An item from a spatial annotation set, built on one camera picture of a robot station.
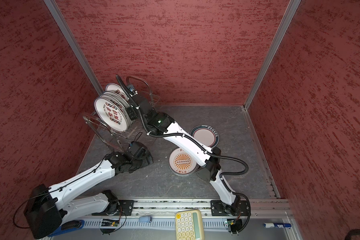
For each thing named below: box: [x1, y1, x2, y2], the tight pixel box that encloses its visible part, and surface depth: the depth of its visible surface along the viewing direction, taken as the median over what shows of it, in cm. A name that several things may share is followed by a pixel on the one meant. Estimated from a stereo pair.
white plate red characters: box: [105, 83, 130, 101], surface depth 70 cm
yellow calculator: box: [175, 209, 205, 240], surface depth 69 cm
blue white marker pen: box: [263, 222, 292, 228], surface depth 71 cm
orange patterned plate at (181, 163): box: [168, 147, 198, 176], surface depth 89 cm
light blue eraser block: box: [138, 216, 152, 223], surface depth 71 cm
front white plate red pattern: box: [94, 97, 129, 133], surface depth 70 cm
